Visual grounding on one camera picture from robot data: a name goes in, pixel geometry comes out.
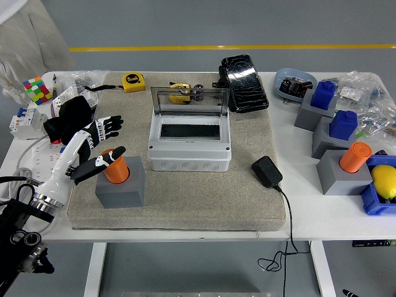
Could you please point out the white power strip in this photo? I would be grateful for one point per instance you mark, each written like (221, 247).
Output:
(43, 161)

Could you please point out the clear bags of small parts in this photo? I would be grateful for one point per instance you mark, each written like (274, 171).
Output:
(371, 105)

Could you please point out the thin pen-like tool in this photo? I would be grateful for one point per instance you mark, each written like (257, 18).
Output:
(54, 83)

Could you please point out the orange cylinder battery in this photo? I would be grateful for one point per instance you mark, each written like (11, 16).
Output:
(116, 173)
(354, 157)

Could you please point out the blue plastic block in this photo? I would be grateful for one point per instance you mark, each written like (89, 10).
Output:
(341, 125)
(323, 96)

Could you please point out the small black cylinder battery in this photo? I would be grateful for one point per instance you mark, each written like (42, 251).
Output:
(198, 86)

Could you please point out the black cloth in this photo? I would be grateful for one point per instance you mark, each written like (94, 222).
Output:
(71, 111)

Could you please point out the blue plastic bin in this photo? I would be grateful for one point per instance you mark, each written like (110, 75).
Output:
(371, 204)

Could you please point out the grey block with round hole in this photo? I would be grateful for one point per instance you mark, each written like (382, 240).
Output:
(123, 195)

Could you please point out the dark electronic parts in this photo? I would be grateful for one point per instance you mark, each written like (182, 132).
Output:
(294, 86)

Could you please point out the grey-brown mat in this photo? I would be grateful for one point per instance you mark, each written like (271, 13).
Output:
(201, 198)

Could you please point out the small black object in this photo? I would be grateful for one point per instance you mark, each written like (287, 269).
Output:
(381, 152)

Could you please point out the black table control panel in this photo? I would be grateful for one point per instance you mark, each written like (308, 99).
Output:
(371, 243)

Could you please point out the white circuit breaker blue switch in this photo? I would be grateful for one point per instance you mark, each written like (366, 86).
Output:
(28, 123)

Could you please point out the white table leg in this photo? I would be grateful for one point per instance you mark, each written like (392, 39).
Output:
(94, 269)
(323, 269)

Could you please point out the large colourful puzzle cube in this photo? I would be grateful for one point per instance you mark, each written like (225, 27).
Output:
(37, 91)

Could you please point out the square yellow tape measure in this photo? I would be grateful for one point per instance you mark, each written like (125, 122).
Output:
(133, 83)

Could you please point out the grey electrical box with lid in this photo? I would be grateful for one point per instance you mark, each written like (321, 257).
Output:
(188, 150)

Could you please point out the yellow lemon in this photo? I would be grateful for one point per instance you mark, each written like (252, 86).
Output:
(385, 181)

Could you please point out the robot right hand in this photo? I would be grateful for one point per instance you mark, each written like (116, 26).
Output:
(350, 293)

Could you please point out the black plug adapter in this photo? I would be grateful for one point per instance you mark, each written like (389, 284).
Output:
(266, 171)

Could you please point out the clear plastic bag with parts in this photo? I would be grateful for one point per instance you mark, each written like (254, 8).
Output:
(83, 79)

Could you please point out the shiny black flat device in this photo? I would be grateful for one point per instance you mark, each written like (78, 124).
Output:
(244, 83)

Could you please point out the light blue bowl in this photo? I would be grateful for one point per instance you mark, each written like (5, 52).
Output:
(284, 74)

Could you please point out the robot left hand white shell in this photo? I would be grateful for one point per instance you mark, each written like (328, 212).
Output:
(66, 154)

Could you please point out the grey block holder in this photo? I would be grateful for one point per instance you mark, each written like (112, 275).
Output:
(304, 117)
(337, 184)
(321, 145)

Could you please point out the white and purple packet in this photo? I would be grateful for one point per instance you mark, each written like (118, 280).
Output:
(62, 100)

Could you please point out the round yellow tape measure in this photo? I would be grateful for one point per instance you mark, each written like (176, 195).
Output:
(178, 85)

